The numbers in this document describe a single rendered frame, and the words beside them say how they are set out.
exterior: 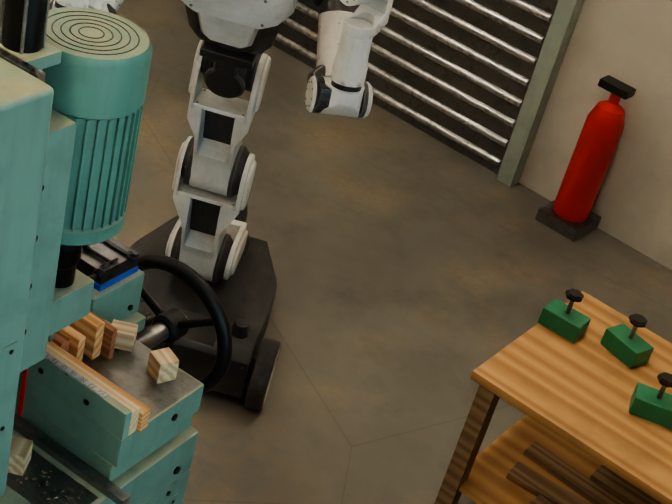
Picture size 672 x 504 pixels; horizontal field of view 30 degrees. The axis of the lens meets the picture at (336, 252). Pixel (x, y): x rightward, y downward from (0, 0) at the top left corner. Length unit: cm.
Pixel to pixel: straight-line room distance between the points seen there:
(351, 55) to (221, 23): 39
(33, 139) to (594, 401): 179
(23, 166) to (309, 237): 272
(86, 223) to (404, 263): 253
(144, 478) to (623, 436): 128
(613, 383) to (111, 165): 167
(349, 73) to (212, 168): 76
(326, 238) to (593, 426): 161
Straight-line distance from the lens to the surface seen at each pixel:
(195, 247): 348
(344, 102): 263
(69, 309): 204
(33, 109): 161
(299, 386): 365
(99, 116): 178
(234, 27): 285
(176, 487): 227
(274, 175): 461
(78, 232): 189
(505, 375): 303
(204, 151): 324
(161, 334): 237
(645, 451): 300
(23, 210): 169
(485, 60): 496
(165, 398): 211
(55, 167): 177
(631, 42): 470
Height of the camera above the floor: 227
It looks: 32 degrees down
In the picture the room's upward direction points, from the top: 16 degrees clockwise
